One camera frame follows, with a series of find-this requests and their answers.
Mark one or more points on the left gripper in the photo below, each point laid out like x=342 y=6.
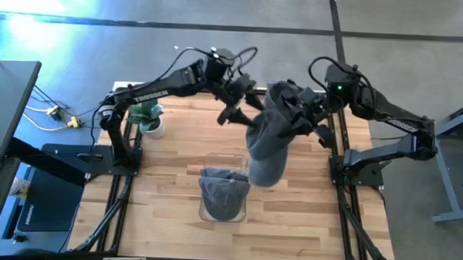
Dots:
x=240 y=89

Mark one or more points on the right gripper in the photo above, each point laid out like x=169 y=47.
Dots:
x=311 y=107

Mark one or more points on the faded green baseball cap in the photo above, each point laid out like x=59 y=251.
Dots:
x=267 y=162

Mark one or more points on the grey-blue baseball cap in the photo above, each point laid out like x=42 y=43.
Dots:
x=223 y=199

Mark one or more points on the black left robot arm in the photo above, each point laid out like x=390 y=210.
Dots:
x=159 y=89

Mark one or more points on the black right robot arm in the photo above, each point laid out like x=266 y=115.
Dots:
x=390 y=112

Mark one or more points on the clear plastic bin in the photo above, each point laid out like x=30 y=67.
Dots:
x=224 y=158

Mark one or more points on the green plant in white pot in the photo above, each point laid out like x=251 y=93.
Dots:
x=154 y=129

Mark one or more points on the yellow power plug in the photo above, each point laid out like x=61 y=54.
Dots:
x=73 y=121

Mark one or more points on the black desk support beam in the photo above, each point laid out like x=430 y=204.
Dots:
x=45 y=162

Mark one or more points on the black computer case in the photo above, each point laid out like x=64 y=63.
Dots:
x=51 y=201

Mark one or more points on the grey desk top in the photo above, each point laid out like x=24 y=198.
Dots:
x=8 y=107

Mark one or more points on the white jar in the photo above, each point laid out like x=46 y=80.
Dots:
x=20 y=187

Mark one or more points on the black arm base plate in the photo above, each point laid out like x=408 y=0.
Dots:
x=99 y=166
x=368 y=179

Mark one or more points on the grey metal table frame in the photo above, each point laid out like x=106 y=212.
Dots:
x=446 y=180

